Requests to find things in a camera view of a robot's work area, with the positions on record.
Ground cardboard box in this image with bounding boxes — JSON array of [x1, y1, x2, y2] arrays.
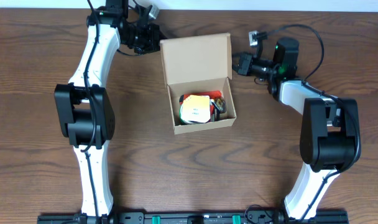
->
[[160, 33, 237, 134]]

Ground orange utility knife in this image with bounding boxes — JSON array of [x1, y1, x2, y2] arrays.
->
[[179, 90, 223, 103]]

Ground black yellow correction tape dispenser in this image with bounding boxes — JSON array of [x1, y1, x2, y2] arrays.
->
[[210, 98, 226, 113]]

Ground yellow sticky note pad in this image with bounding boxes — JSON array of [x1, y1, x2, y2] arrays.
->
[[180, 95, 211, 123]]

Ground green tape roll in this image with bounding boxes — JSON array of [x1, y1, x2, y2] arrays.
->
[[179, 113, 188, 125]]

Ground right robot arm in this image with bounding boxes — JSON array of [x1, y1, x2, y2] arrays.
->
[[233, 31, 361, 223]]

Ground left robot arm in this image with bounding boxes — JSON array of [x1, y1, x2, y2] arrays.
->
[[54, 1, 165, 223]]

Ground black mounting rail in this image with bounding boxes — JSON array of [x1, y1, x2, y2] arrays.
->
[[36, 210, 349, 224]]

